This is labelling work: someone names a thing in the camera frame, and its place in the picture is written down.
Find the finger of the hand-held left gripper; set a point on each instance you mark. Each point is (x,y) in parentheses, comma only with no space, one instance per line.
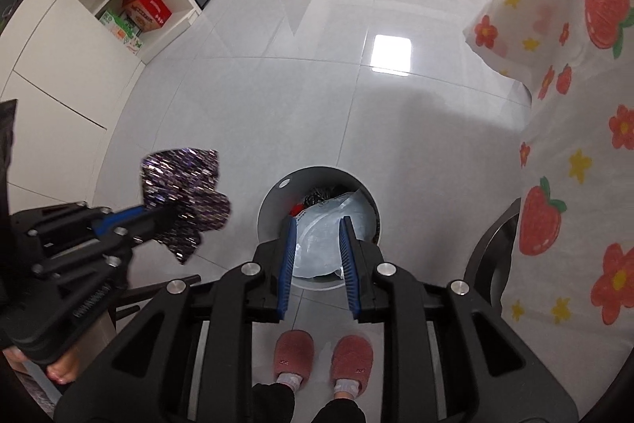
(119,219)
(143,227)

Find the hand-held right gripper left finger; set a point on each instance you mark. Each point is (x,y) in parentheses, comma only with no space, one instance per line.
(286,264)

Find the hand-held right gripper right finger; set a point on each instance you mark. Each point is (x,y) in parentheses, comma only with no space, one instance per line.
(349,264)

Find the white plastic bag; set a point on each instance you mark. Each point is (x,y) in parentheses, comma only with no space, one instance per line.
(322,249)

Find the purple wrapper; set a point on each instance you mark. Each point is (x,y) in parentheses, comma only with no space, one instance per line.
(188,195)

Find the red ball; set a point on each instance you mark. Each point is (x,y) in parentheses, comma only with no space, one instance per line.
(297,208)

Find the black twine bundle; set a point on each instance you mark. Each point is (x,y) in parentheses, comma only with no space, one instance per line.
(319,196)

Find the white round bin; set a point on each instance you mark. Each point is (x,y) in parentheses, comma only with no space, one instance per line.
(317,175)

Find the person's left hand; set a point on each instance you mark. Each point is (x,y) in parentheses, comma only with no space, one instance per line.
(67,371)

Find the pink fuzzy slipper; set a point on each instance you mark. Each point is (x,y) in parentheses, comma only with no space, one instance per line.
(294,353)
(352,361)

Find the person's left leg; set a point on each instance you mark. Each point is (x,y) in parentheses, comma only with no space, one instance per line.
(272,405)

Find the person's leg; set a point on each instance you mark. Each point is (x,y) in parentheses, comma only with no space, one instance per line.
(272,405)
(342,410)

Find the person's right leg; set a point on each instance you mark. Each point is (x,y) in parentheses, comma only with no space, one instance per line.
(342,410)

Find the white shelf unit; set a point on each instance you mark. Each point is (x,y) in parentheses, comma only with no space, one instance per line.
(64,71)

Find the green white carton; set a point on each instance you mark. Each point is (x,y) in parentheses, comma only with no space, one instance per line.
(119,31)

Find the red carton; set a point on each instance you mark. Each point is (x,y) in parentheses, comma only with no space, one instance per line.
(148,9)

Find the strawberry flower print tablecloth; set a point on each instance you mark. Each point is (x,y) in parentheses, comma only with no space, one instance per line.
(569,120)

